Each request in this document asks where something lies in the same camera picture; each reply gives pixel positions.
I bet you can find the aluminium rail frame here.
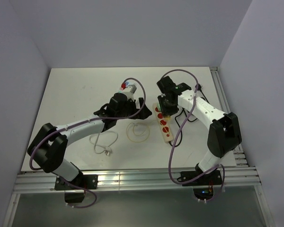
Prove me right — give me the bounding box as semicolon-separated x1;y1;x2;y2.
209;66;258;171
3;166;275;227

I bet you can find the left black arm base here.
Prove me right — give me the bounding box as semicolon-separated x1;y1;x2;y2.
54;172;98;209

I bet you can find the black power cord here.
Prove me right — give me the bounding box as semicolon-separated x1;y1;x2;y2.
168;88;209;148

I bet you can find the aluminium right rail frame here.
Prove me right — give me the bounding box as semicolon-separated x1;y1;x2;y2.
209;66;258;171

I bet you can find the aluminium front rail frame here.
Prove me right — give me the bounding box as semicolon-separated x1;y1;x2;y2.
3;166;275;227

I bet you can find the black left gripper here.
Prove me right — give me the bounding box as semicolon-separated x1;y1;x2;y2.
116;97;152;120

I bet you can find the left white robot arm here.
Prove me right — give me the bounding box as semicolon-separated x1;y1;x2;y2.
27;93;152;189

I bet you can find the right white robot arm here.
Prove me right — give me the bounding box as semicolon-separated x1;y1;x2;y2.
157;76;242;184

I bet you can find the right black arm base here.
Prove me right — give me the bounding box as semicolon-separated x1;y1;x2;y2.
177;164;225;204

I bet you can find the beige red power strip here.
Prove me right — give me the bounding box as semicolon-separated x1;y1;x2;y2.
152;103;174;143

